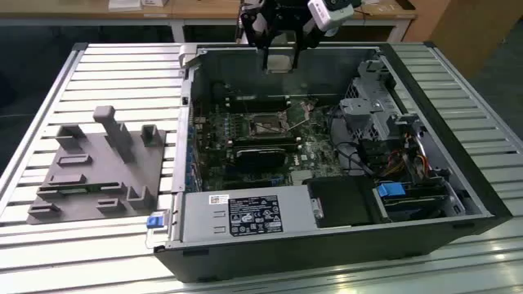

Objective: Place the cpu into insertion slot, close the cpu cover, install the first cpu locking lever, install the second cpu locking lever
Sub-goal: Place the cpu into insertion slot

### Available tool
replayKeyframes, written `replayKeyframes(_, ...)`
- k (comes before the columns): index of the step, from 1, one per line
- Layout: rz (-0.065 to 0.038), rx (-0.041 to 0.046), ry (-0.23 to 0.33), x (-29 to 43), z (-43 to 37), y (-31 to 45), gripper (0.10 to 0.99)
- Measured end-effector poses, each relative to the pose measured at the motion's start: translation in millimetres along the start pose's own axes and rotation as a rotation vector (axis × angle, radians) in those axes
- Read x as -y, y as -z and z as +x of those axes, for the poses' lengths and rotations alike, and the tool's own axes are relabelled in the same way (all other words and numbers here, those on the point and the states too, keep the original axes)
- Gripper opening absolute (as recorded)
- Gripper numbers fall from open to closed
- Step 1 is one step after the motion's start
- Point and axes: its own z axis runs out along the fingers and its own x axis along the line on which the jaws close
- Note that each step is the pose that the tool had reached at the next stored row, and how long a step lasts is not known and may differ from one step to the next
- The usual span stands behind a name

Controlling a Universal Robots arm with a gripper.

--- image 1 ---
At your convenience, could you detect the metal socket cover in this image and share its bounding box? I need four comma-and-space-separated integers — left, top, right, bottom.
284, 97, 319, 132

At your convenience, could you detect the silver CPU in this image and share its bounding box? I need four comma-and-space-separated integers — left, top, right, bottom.
265, 56, 296, 74

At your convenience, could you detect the green motherboard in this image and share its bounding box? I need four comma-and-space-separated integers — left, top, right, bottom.
191, 97, 348, 191

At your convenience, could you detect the small silver heatsink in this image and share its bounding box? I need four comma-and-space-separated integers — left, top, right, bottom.
289, 170, 315, 185

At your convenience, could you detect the hard disk in blue carrier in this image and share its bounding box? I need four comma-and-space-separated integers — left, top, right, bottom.
372, 181, 450, 222

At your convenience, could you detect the black graphics card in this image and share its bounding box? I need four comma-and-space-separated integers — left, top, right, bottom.
233, 146, 288, 173

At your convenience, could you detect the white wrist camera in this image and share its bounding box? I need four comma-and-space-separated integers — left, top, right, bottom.
305, 0, 355, 38

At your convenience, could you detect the wooden cabinet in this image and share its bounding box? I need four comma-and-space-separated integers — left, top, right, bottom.
402, 0, 523, 80

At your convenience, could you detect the black PC case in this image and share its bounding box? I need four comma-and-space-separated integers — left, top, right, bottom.
153, 41, 514, 284

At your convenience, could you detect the black RAM slot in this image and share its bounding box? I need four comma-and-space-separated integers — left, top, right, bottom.
231, 141, 297, 149
231, 137, 296, 145
228, 104, 287, 113
227, 97, 287, 107

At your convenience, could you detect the silver drive cage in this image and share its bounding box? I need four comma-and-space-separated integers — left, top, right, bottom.
338, 59, 423, 142

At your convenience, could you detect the orange yellow wire bundle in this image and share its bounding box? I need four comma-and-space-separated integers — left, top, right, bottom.
383, 131, 434, 180

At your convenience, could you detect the grey parts rack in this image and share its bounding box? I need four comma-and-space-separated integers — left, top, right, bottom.
24, 105, 168, 227

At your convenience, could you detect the silver power supply unit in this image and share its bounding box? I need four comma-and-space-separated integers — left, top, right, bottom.
179, 184, 320, 243

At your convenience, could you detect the wooden desk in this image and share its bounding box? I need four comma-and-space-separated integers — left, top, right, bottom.
0, 0, 419, 43

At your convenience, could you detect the CPU socket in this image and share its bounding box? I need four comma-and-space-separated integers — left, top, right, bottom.
244, 111, 289, 137

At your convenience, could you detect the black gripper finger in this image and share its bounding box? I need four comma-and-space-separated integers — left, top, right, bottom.
255, 29, 273, 73
289, 26, 307, 70

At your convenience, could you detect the black cable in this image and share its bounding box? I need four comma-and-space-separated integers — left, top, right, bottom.
331, 105, 375, 178

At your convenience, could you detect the metal wire locking lever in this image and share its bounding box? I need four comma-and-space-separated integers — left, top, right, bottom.
239, 91, 252, 119
287, 116, 311, 132

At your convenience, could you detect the blue case latch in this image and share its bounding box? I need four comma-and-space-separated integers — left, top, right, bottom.
145, 211, 171, 230

